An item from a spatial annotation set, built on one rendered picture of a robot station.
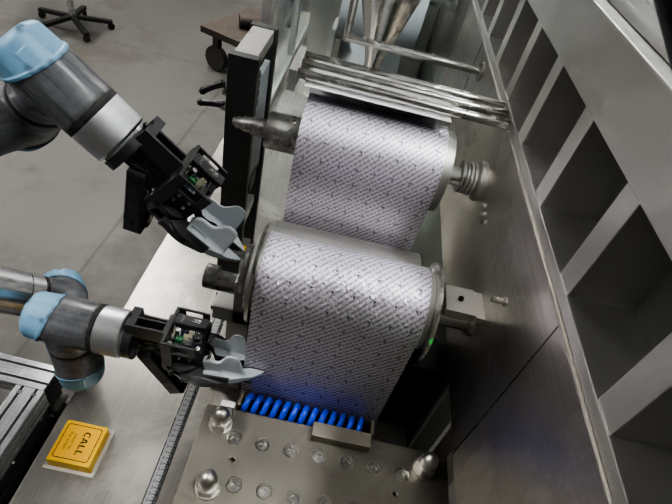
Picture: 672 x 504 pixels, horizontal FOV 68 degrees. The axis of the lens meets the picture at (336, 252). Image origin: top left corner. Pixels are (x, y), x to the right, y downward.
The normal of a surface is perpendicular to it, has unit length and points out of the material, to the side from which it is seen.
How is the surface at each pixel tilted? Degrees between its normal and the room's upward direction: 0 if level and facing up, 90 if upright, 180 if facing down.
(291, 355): 90
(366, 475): 0
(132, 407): 0
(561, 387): 90
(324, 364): 90
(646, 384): 90
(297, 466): 0
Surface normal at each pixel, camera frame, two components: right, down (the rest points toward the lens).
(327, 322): -0.11, 0.64
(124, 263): 0.20, -0.71
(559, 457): -0.97, -0.23
